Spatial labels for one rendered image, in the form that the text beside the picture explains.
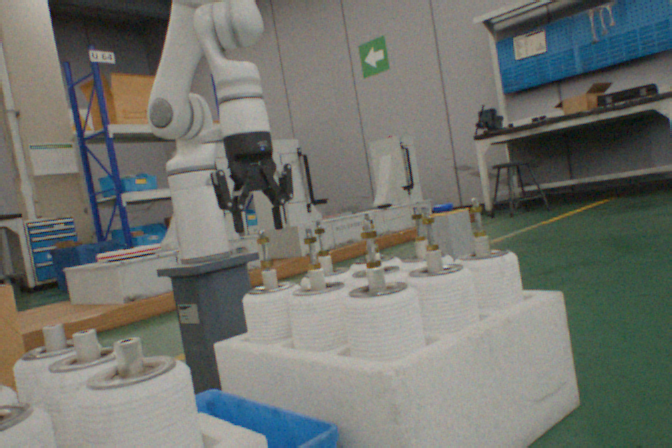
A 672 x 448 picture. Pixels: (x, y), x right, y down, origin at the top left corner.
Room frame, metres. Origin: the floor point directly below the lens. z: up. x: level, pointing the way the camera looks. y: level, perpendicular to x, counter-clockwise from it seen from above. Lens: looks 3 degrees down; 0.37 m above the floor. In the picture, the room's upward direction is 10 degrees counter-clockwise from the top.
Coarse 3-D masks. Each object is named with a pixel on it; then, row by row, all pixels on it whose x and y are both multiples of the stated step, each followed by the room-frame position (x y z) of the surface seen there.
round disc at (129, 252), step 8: (128, 248) 2.74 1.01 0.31; (136, 248) 2.66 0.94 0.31; (144, 248) 2.67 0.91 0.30; (152, 248) 2.71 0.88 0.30; (160, 248) 2.79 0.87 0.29; (104, 256) 2.64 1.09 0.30; (112, 256) 2.62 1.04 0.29; (120, 256) 2.62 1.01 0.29; (128, 256) 2.63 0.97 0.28; (136, 256) 2.68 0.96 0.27
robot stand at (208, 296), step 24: (192, 264) 1.04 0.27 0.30; (216, 264) 1.01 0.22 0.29; (240, 264) 1.06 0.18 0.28; (192, 288) 1.02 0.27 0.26; (216, 288) 1.02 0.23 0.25; (240, 288) 1.06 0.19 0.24; (192, 312) 1.03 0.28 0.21; (216, 312) 1.01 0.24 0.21; (240, 312) 1.05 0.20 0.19; (192, 336) 1.04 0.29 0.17; (216, 336) 1.01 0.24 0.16; (192, 360) 1.05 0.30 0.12; (216, 360) 1.01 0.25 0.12; (192, 384) 1.06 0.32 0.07; (216, 384) 1.01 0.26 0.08
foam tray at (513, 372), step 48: (240, 336) 0.90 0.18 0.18; (432, 336) 0.70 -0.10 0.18; (480, 336) 0.69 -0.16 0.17; (528, 336) 0.76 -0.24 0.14; (240, 384) 0.83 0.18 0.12; (288, 384) 0.73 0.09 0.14; (336, 384) 0.66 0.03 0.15; (384, 384) 0.59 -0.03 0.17; (432, 384) 0.63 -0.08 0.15; (480, 384) 0.68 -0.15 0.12; (528, 384) 0.75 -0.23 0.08; (576, 384) 0.84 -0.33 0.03; (384, 432) 0.60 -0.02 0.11; (432, 432) 0.62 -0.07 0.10; (480, 432) 0.67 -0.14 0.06; (528, 432) 0.74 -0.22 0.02
